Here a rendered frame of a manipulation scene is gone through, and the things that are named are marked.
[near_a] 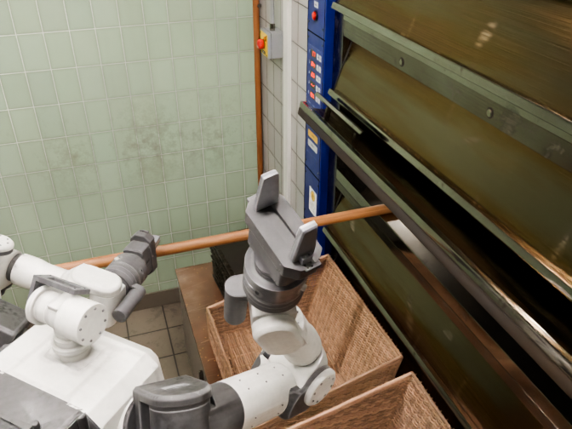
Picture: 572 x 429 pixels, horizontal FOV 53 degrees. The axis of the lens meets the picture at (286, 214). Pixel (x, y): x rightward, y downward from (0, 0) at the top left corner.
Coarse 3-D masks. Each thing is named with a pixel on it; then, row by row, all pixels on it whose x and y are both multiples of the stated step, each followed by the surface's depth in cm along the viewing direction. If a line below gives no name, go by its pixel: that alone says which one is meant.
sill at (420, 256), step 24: (360, 192) 181; (384, 216) 169; (408, 240) 158; (432, 264) 149; (456, 288) 141; (456, 312) 138; (480, 312) 133; (480, 336) 130; (504, 336) 126; (504, 360) 123; (528, 360) 120; (528, 384) 117; (552, 384) 115; (552, 408) 111
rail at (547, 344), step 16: (400, 192) 129; (416, 208) 123; (432, 224) 117; (448, 240) 112; (464, 256) 108; (480, 272) 103; (496, 288) 100; (512, 304) 96; (512, 320) 95; (528, 320) 92; (544, 336) 89; (560, 352) 86; (560, 368) 86
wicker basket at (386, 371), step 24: (336, 288) 201; (216, 312) 204; (312, 312) 218; (336, 312) 201; (360, 312) 187; (216, 336) 190; (240, 336) 209; (336, 336) 199; (360, 336) 186; (384, 336) 174; (216, 360) 200; (336, 360) 199; (360, 360) 185; (384, 360) 173; (336, 384) 191; (360, 384) 166; (312, 408) 163
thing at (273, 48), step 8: (264, 32) 225; (272, 32) 222; (280, 32) 223; (264, 40) 226; (272, 40) 223; (280, 40) 224; (264, 48) 227; (272, 48) 224; (280, 48) 225; (272, 56) 226; (280, 56) 227
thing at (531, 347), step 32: (320, 128) 164; (352, 160) 146; (384, 160) 151; (384, 192) 132; (416, 192) 136; (416, 224) 121; (448, 224) 124; (480, 224) 127; (448, 256) 111; (480, 256) 113; (512, 256) 116; (480, 288) 102; (512, 288) 105; (544, 288) 107; (544, 320) 97; (544, 352) 89
